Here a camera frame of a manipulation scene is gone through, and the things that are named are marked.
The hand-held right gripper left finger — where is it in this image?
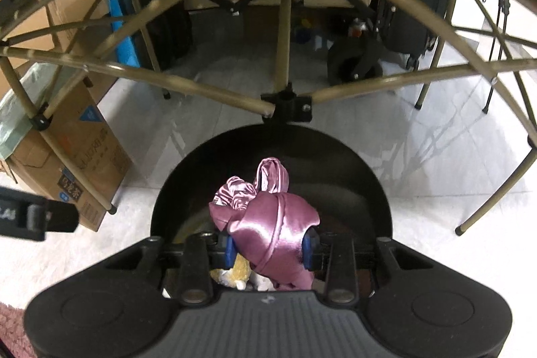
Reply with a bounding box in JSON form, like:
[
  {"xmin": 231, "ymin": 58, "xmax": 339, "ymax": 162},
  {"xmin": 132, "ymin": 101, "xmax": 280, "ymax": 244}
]
[{"xmin": 105, "ymin": 233, "xmax": 236, "ymax": 306}]

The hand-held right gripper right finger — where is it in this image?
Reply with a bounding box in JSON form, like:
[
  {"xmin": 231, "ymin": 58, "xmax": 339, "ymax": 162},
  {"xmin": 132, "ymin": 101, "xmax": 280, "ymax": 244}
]
[{"xmin": 303, "ymin": 230, "xmax": 435, "ymax": 306}]

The yellow white-spotted plush toy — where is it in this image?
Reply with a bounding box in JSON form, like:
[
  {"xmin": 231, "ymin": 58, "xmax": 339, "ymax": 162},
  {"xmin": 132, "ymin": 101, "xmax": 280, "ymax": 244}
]
[{"xmin": 210, "ymin": 255, "xmax": 252, "ymax": 292}]

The pink satin cloth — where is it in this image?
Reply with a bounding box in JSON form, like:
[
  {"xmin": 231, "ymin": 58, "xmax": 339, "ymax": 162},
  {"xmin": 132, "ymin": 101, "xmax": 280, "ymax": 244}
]
[{"xmin": 209, "ymin": 157, "xmax": 322, "ymax": 292}]

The black round bin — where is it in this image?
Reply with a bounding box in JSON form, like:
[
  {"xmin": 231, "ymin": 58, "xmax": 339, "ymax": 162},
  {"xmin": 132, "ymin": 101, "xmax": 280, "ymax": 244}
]
[{"xmin": 150, "ymin": 123, "xmax": 395, "ymax": 294}]

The lined cardboard box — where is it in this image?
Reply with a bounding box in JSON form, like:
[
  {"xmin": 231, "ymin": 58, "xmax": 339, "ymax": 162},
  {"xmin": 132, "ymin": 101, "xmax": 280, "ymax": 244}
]
[{"xmin": 0, "ymin": 62, "xmax": 132, "ymax": 233}]

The blue plastic panel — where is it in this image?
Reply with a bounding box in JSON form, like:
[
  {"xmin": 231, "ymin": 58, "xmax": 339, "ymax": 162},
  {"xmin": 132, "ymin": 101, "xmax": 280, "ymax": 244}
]
[{"xmin": 108, "ymin": 0, "xmax": 141, "ymax": 67}]

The black tripod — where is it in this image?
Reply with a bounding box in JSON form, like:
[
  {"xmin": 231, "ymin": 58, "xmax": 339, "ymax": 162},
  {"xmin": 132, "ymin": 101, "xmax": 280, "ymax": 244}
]
[{"xmin": 482, "ymin": 0, "xmax": 513, "ymax": 114}]

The black suitcase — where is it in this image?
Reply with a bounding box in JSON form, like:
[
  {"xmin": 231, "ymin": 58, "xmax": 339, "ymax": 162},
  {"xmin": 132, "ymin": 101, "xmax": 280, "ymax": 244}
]
[{"xmin": 375, "ymin": 0, "xmax": 456, "ymax": 69}]

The folding table metal frame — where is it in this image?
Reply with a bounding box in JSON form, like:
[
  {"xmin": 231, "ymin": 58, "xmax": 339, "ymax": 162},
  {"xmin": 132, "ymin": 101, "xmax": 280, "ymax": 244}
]
[{"xmin": 0, "ymin": 0, "xmax": 537, "ymax": 237}]

